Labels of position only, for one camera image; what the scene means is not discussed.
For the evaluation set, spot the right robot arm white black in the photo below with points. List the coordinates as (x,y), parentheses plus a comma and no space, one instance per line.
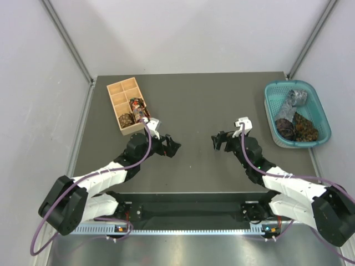
(327,209)

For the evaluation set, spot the wooden compartment box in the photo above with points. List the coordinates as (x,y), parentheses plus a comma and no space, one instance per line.
(120,93)

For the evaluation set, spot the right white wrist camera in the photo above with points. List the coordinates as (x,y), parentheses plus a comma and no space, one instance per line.
(242,125)

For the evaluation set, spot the grey patterned tie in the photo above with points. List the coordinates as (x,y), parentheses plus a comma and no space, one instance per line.
(293,100)

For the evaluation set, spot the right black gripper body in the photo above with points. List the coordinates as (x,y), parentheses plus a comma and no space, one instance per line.
(232,142)

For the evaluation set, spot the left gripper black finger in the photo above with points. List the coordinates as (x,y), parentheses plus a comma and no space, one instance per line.
(170,151)
(171,143)

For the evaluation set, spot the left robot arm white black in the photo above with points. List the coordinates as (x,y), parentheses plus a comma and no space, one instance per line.
(72,201)

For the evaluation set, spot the aluminium frame post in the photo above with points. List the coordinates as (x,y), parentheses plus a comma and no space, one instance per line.
(53,15)
(311,39)

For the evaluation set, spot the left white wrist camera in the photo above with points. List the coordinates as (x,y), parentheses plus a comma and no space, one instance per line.
(153,125)

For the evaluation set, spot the right aluminium frame post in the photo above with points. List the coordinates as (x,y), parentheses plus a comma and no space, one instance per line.
(311,39)

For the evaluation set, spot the teal plastic basket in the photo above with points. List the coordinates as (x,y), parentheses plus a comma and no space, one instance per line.
(275,94)

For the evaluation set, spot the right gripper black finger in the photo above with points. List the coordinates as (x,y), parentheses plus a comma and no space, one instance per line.
(219,138)
(217,145)

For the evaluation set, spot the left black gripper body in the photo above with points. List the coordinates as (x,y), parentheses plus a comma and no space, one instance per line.
(157,147)

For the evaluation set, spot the colourful rolled tie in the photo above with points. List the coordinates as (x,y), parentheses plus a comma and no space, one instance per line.
(139,110)

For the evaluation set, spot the dark purple patterned tie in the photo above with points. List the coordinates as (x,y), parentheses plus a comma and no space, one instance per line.
(286,129)

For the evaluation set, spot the left aluminium frame post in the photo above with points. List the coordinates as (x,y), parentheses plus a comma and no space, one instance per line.
(53,15)

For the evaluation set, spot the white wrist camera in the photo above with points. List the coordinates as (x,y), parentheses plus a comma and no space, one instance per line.
(153,125)
(242,125)

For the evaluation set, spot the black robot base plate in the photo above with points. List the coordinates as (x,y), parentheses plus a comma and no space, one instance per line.
(193,211)

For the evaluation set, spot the brown patterned rolled tie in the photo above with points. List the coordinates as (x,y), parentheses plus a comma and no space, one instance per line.
(126,120)

